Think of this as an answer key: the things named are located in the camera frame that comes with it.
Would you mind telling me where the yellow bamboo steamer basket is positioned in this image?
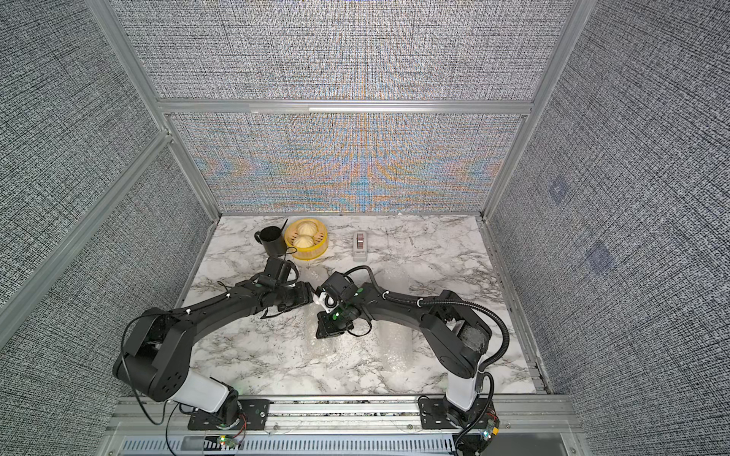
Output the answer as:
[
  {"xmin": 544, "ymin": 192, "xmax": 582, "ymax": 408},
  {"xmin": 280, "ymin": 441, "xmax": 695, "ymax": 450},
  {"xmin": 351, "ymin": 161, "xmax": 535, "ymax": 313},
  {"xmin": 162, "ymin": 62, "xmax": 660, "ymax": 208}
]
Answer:
[{"xmin": 284, "ymin": 218, "xmax": 329, "ymax": 260}]

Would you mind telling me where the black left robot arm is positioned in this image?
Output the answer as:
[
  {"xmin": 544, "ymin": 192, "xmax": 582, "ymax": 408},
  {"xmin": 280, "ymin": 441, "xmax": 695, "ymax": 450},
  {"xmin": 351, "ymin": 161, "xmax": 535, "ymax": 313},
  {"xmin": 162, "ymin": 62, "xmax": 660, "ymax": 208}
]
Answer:
[{"xmin": 112, "ymin": 258, "xmax": 313, "ymax": 421}]

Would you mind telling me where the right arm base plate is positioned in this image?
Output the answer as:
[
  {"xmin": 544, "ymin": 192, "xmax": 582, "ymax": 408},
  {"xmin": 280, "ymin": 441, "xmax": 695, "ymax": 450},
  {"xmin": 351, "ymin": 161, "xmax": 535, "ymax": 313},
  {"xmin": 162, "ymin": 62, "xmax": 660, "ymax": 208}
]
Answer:
[{"xmin": 416, "ymin": 395, "xmax": 500, "ymax": 431}]

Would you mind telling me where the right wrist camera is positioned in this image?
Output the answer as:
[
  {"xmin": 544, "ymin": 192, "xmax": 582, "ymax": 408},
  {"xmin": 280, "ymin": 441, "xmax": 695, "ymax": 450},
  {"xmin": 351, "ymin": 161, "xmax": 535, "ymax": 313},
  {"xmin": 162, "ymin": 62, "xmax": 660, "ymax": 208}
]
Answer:
[{"xmin": 314, "ymin": 291, "xmax": 338, "ymax": 314}]

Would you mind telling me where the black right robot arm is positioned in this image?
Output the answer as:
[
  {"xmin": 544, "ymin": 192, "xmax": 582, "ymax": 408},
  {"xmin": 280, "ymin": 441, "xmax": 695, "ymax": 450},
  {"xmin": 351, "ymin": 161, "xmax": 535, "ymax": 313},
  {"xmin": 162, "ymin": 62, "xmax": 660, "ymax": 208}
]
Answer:
[{"xmin": 313, "ymin": 272, "xmax": 509, "ymax": 412}]

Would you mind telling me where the steamed bun front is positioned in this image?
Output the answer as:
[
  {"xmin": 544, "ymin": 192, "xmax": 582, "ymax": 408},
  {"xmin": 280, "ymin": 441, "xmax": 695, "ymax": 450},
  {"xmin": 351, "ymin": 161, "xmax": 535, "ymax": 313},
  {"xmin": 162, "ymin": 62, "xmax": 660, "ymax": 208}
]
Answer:
[{"xmin": 292, "ymin": 235, "xmax": 316, "ymax": 250}]

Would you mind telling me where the black mug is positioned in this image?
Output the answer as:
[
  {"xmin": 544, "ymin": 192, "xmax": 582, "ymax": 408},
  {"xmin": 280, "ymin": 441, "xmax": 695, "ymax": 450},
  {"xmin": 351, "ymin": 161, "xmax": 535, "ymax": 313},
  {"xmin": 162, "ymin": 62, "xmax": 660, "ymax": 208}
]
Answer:
[{"xmin": 254, "ymin": 220, "xmax": 288, "ymax": 258}]

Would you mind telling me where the steamed bun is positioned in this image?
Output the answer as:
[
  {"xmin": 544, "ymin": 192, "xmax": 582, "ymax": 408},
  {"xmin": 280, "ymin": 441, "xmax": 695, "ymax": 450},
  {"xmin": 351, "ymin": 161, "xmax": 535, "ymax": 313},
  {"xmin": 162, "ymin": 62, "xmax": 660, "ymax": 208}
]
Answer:
[
  {"xmin": 292, "ymin": 235, "xmax": 316, "ymax": 250},
  {"xmin": 298, "ymin": 222, "xmax": 319, "ymax": 238}
]

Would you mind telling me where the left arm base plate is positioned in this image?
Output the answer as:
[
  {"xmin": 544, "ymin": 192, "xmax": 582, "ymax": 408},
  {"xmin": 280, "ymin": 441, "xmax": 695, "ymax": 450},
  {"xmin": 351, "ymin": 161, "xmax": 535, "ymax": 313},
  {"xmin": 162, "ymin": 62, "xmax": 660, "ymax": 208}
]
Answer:
[{"xmin": 187, "ymin": 399, "xmax": 271, "ymax": 431}]

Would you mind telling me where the grey tape dispenser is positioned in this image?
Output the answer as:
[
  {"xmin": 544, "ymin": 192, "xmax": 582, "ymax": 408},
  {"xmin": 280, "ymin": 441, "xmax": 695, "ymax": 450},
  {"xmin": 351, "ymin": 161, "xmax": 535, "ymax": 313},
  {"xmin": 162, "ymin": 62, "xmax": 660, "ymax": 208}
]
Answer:
[{"xmin": 353, "ymin": 231, "xmax": 368, "ymax": 262}]

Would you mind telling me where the aluminium front rail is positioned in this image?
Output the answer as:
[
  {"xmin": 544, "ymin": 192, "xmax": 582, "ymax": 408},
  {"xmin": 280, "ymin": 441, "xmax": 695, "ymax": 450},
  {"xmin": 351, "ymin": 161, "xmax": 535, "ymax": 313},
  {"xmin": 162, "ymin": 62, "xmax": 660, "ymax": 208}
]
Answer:
[{"xmin": 98, "ymin": 394, "xmax": 587, "ymax": 451}]

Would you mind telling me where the steamed bun back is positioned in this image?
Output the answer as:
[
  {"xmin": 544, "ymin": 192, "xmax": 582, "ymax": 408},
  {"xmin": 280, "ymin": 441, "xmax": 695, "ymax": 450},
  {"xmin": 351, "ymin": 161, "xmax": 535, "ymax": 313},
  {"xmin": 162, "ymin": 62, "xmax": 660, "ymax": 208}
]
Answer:
[{"xmin": 298, "ymin": 222, "xmax": 319, "ymax": 238}]

